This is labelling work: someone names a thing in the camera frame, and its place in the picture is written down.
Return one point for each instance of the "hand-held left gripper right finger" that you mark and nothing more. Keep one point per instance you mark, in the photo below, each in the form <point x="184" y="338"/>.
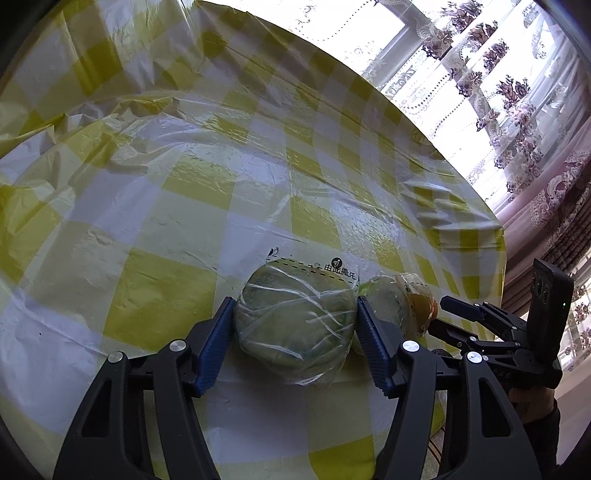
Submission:
<point x="374" y="346"/>

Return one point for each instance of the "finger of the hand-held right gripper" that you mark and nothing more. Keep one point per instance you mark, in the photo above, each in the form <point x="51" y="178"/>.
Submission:
<point x="461" y="307"/>
<point x="445" y="328"/>

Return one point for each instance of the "small plastic-wrapped green fruit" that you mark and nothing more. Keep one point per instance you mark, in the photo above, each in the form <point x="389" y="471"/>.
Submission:
<point x="383" y="300"/>

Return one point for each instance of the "large plastic-wrapped green fruit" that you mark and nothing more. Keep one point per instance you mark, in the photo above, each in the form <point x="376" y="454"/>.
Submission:
<point x="291" y="318"/>

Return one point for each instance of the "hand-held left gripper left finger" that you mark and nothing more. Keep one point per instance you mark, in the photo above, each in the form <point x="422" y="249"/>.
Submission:
<point x="214" y="341"/>

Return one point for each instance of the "plastic-wrapped yellowish fruit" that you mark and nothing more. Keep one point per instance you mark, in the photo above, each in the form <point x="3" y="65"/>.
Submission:
<point x="422" y="309"/>

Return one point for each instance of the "yellow checkered plastic tablecloth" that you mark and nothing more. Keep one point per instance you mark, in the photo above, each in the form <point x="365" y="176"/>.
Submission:
<point x="161" y="207"/>

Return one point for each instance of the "person's right forearm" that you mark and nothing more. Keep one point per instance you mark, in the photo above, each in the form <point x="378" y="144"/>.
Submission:
<point x="547" y="443"/>

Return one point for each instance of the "pink patterned curtain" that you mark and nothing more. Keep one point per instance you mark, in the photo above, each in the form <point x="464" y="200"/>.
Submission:
<point x="549" y="207"/>

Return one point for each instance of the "person's right hand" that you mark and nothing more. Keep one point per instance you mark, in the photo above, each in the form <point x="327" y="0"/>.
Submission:
<point x="535" y="401"/>

